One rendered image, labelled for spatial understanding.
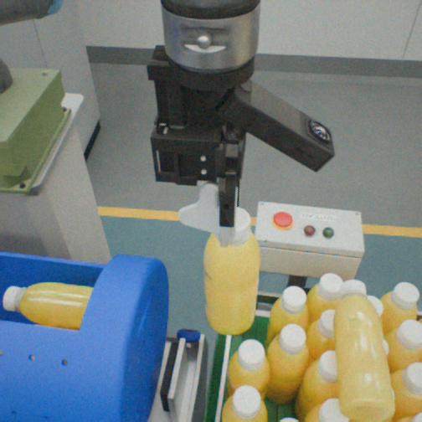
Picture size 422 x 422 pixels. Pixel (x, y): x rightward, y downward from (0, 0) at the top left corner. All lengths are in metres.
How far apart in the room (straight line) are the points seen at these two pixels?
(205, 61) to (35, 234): 0.79
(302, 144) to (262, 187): 2.12
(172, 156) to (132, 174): 2.22
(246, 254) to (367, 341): 0.25
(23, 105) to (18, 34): 1.31
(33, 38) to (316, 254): 1.66
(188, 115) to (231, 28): 0.10
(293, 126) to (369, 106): 2.89
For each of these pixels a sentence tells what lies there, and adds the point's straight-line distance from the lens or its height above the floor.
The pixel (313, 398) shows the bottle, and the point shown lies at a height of 1.03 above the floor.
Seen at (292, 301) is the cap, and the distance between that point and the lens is 0.77.
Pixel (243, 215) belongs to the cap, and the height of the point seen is 1.37.
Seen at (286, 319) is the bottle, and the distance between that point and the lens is 0.79.
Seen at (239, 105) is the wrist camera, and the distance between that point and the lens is 0.39.
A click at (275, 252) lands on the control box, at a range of 0.87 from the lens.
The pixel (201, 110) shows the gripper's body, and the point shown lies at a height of 1.52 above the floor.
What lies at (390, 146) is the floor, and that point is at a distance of 2.99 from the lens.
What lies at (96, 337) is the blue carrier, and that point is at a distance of 0.61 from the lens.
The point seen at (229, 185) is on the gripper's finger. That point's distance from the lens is 0.41.
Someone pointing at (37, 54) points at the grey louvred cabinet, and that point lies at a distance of 2.24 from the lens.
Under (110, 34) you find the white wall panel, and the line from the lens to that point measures 3.54.
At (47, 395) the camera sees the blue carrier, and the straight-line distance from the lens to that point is 0.64.
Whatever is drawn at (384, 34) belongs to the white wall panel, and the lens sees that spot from 3.47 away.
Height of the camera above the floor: 1.75
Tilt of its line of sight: 47 degrees down
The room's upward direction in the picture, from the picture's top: straight up
